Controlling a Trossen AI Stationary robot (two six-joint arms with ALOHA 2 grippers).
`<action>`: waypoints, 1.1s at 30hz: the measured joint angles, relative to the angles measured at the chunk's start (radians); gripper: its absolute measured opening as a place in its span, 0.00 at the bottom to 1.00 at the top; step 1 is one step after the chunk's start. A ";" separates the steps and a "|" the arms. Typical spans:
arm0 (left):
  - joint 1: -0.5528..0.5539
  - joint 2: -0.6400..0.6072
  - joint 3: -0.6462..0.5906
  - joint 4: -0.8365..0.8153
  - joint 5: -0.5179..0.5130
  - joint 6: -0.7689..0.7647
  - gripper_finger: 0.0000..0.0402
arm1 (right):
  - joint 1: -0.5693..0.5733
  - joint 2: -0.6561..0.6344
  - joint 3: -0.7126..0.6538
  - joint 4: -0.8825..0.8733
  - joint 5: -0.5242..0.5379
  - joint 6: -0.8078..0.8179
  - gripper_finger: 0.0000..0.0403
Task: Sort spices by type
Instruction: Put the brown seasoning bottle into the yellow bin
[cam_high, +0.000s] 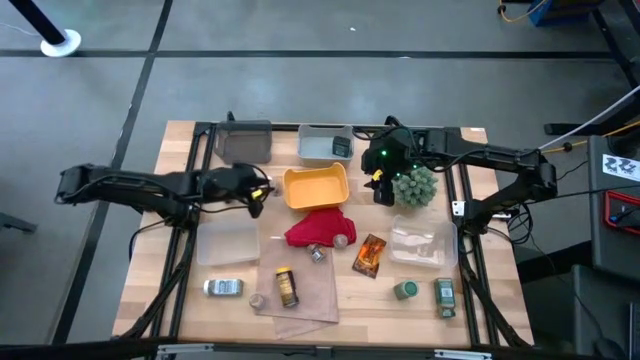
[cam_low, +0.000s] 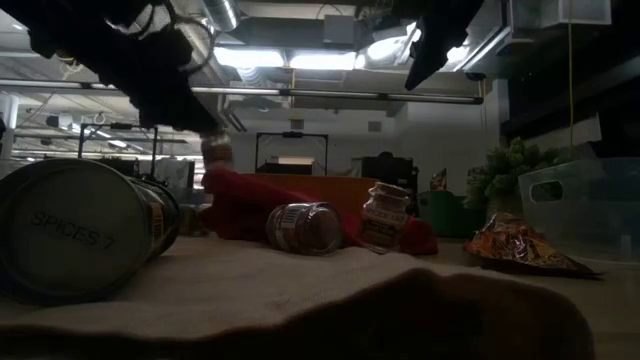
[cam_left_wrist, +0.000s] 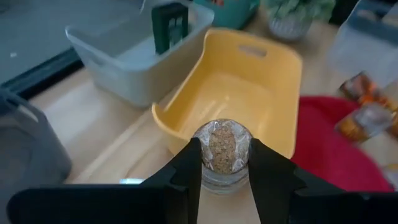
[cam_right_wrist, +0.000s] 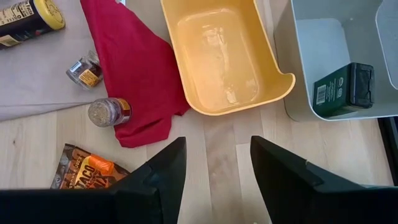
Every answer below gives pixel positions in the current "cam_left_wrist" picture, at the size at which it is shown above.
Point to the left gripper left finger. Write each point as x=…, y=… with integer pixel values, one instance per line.
x=180, y=186

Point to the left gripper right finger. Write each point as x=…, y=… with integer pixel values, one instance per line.
x=273, y=186

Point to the small cork-stoppered glass jar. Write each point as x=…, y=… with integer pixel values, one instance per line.
x=363, y=123
x=222, y=149

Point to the black square spice tin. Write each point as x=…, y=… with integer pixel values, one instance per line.
x=169, y=28

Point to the red cloth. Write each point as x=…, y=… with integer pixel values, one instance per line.
x=326, y=149

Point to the yellow plastic bin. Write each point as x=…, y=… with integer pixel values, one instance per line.
x=236, y=93

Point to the light grey plastic bin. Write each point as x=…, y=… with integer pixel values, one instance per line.
x=124, y=77

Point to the smoky dark grey bin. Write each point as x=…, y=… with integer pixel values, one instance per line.
x=31, y=149

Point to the artificial green potted plant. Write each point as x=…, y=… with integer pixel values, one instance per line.
x=289, y=25

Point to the clear plastic bin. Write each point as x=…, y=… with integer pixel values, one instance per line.
x=367, y=40

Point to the teal plastic bin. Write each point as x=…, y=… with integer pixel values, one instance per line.
x=233, y=17

